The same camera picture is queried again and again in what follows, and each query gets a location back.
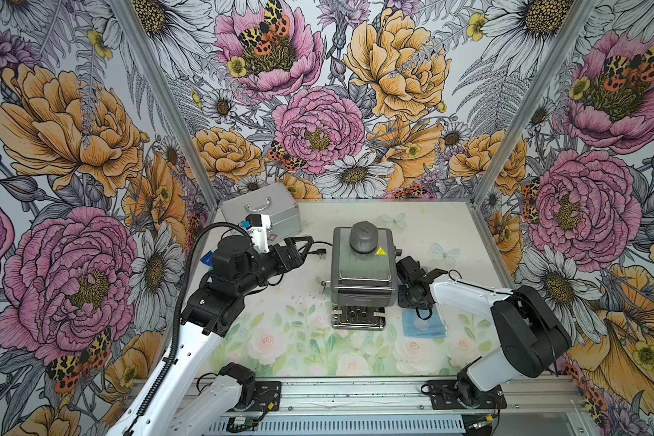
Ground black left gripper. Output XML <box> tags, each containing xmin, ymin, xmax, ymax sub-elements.
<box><xmin>236</xmin><ymin>238</ymin><xmax>314</xmax><ymax>294</ymax></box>

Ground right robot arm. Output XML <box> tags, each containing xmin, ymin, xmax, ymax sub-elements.
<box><xmin>396</xmin><ymin>256</ymin><xmax>572</xmax><ymax>409</ymax></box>

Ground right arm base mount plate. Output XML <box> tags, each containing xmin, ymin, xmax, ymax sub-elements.
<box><xmin>420</xmin><ymin>379</ymin><xmax>507</xmax><ymax>411</ymax></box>

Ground grey coffee machine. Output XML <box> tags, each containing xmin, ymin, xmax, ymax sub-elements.
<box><xmin>329</xmin><ymin>221</ymin><xmax>401</xmax><ymax>331</ymax></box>

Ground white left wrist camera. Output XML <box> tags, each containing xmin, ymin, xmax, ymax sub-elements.
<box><xmin>240</xmin><ymin>214</ymin><xmax>271</xmax><ymax>254</ymax></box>

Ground blue bottle with green cap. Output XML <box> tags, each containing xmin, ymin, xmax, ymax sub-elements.
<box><xmin>201</xmin><ymin>251</ymin><xmax>214</xmax><ymax>268</ymax></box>

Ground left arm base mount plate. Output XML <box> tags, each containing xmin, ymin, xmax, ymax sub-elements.
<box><xmin>234</xmin><ymin>381</ymin><xmax>283</xmax><ymax>413</ymax></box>

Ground white vented cable duct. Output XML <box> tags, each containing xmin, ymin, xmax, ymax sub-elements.
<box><xmin>203</xmin><ymin>415</ymin><xmax>467</xmax><ymax>436</ymax></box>

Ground silver metal case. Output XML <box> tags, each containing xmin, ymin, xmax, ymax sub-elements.
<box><xmin>220</xmin><ymin>183</ymin><xmax>302</xmax><ymax>243</ymax></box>

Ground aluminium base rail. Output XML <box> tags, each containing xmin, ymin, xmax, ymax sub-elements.
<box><xmin>130</xmin><ymin>375</ymin><xmax>584</xmax><ymax>416</ymax></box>

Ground blue patterned cleaning cloth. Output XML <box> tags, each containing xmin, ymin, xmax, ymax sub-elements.
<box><xmin>403</xmin><ymin>308</ymin><xmax>447</xmax><ymax>340</ymax></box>

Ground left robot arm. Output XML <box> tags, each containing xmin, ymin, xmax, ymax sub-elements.
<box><xmin>109</xmin><ymin>222</ymin><xmax>314</xmax><ymax>435</ymax></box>

